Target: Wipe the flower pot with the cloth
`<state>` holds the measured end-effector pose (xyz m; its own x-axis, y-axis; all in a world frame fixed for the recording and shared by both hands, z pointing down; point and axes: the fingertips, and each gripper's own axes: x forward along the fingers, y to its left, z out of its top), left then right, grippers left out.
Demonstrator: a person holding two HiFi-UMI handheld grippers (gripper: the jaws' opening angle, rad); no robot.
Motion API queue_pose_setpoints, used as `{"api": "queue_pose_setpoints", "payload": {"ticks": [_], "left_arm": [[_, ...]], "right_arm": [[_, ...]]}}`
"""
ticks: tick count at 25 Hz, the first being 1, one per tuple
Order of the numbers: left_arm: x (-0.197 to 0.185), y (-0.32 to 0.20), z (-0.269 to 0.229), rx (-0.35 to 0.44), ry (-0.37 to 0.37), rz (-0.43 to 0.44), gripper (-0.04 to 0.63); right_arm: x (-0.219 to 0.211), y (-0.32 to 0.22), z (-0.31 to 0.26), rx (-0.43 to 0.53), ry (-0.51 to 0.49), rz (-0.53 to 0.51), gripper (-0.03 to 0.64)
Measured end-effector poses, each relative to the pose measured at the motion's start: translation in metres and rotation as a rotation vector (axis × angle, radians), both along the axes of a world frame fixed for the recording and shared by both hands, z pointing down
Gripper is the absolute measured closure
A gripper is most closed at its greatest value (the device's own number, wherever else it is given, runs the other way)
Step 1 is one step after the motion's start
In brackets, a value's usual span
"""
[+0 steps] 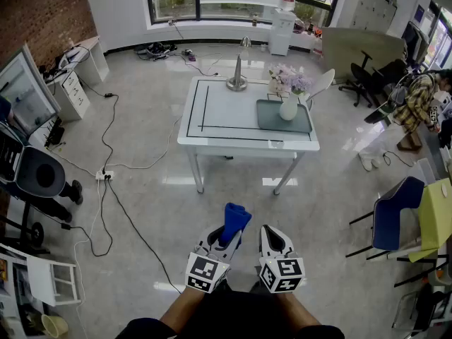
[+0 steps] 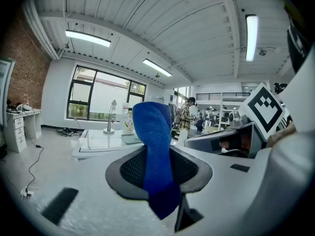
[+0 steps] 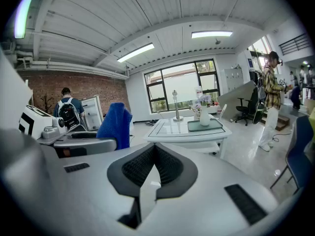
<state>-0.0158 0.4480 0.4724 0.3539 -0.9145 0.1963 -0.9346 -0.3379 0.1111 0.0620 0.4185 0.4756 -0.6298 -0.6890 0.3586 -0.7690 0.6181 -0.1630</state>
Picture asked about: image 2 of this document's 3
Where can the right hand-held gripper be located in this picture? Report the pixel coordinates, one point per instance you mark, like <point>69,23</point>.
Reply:
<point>263,107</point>

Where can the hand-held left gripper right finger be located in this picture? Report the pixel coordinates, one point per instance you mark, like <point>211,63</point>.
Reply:
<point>233,195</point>

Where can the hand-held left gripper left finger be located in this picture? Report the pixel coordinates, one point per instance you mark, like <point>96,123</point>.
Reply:
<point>98,205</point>

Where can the person's right forearm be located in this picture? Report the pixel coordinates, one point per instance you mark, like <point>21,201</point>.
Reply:
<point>283,133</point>

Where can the black mezzanine railing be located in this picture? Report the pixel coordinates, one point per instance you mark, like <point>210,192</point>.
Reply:
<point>221,96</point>

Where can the round ceiling sensor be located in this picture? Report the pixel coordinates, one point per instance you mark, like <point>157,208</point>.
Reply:
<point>262,52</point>

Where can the person's black shirt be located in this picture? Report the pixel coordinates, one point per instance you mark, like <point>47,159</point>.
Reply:
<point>297,45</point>

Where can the long ceiling light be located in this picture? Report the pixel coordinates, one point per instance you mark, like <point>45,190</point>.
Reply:
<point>87,38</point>
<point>157,67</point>
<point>251,37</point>

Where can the white power strip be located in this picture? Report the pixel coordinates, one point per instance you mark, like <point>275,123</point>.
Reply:
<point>27,192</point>

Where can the teal tray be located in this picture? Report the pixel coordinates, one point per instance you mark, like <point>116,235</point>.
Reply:
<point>130,139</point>

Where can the dark shoes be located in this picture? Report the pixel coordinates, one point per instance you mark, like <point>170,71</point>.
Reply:
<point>67,131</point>

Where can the silver table lamp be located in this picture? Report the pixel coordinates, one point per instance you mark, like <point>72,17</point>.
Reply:
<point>110,122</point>

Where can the white bottle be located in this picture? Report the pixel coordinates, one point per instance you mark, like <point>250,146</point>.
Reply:
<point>125,108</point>

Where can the black-framed window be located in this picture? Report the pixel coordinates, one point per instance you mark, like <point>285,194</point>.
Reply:
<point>98,97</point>

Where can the white desk with drawers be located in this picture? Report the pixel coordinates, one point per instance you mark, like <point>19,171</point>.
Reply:
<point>19,129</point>

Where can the white iron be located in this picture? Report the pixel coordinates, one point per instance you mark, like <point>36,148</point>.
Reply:
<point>24,107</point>

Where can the white glass cabinet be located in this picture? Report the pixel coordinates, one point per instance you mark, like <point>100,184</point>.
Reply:
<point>6,90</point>

